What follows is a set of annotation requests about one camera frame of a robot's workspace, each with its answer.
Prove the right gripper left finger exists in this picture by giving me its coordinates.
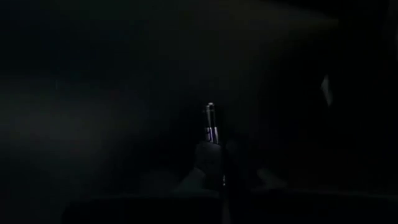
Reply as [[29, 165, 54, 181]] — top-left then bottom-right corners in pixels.
[[193, 140, 223, 194]]

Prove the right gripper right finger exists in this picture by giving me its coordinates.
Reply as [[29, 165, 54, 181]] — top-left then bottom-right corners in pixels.
[[225, 139, 280, 224]]

